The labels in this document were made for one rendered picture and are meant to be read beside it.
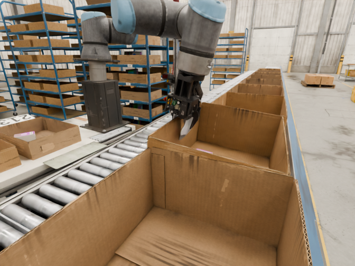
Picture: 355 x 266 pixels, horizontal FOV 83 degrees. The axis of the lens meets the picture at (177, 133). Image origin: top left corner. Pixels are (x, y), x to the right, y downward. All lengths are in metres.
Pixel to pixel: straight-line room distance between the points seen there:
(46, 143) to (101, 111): 0.40
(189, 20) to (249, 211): 0.43
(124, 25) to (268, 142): 0.59
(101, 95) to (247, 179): 1.18
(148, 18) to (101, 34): 0.91
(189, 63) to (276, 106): 0.72
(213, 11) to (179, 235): 0.48
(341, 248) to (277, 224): 1.51
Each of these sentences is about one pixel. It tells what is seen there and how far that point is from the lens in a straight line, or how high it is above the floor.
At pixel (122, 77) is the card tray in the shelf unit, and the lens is 2.53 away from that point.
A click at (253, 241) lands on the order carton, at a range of 0.49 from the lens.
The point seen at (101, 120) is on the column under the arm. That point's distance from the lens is 1.48.
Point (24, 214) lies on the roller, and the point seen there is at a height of 0.75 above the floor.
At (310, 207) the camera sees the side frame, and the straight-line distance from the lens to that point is 0.59.
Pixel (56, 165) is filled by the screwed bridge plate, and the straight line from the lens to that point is 1.12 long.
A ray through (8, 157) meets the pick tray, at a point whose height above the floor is 0.81.
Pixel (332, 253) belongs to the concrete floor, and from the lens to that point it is 1.88.
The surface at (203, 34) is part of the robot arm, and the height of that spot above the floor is 1.28.
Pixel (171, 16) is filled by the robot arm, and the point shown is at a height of 1.33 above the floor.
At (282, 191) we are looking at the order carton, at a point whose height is 1.02.
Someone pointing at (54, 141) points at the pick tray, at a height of 0.81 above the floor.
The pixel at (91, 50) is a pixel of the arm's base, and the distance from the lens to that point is 1.45.
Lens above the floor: 1.24
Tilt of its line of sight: 21 degrees down
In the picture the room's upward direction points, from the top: straight up
